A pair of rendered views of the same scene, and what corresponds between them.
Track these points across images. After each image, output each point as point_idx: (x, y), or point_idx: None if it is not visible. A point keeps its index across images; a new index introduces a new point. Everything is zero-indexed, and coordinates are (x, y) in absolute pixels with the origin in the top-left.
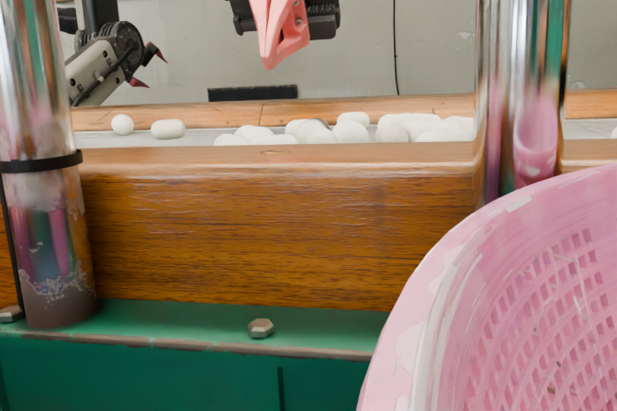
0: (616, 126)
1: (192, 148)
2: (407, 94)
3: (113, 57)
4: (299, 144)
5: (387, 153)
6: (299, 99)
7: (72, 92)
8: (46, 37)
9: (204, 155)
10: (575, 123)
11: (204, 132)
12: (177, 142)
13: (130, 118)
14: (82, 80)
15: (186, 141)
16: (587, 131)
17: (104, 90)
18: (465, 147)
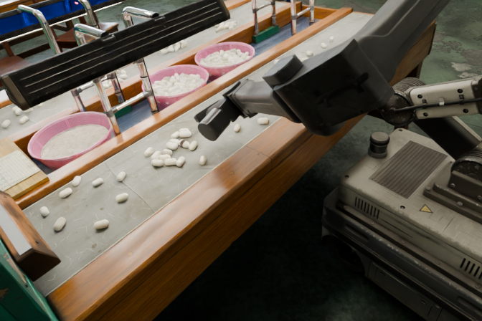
0: (138, 209)
1: (157, 120)
2: (228, 188)
3: (469, 95)
4: (147, 127)
5: (132, 130)
6: (255, 159)
7: (417, 100)
8: (148, 101)
9: (150, 120)
10: (152, 208)
11: (244, 137)
12: (226, 130)
13: (259, 120)
14: (428, 97)
15: (225, 132)
16: (141, 195)
17: (447, 110)
18: (127, 135)
